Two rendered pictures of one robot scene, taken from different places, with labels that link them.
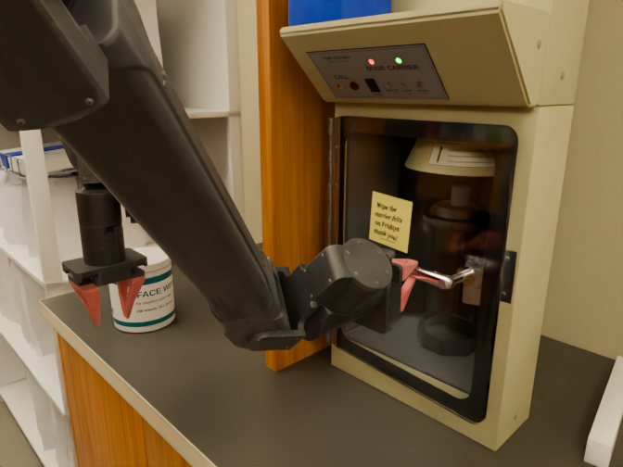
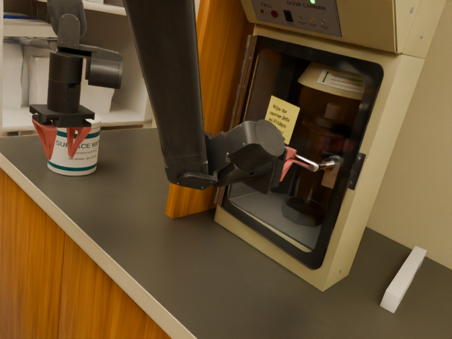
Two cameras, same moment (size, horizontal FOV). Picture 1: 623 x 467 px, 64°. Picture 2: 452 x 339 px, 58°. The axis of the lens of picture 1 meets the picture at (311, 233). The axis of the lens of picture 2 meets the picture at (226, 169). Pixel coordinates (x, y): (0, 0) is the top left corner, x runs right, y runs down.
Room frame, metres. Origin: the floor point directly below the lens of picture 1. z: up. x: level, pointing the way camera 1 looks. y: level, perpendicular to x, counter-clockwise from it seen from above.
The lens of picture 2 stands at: (-0.10, 0.05, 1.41)
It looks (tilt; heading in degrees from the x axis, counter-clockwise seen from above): 20 degrees down; 354
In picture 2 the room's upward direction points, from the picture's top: 12 degrees clockwise
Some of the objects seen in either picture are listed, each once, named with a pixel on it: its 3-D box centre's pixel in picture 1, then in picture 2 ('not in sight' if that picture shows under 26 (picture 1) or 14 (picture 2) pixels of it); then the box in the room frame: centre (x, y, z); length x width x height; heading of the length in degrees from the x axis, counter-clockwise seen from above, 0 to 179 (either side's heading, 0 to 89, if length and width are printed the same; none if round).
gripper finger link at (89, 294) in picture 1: (102, 295); (56, 135); (0.67, 0.31, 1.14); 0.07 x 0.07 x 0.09; 44
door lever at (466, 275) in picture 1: (432, 271); (305, 159); (0.61, -0.16, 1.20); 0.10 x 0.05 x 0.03; 40
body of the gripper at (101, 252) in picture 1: (103, 247); (63, 99); (0.68, 0.30, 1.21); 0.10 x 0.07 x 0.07; 134
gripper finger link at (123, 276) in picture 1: (114, 291); (65, 134); (0.69, 0.29, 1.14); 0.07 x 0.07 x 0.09; 44
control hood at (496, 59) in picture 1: (396, 63); (309, 3); (0.65, -0.11, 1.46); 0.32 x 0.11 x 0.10; 44
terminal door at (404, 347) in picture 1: (403, 259); (284, 148); (0.68, -0.13, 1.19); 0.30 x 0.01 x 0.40; 40
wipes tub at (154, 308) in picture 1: (142, 288); (74, 141); (0.99, 0.37, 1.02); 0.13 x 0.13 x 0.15
